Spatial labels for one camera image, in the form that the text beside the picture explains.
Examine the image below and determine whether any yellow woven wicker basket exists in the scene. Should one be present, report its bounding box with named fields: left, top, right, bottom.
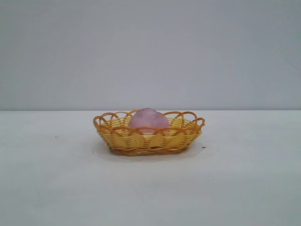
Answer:
left=93, top=109, right=206, bottom=156

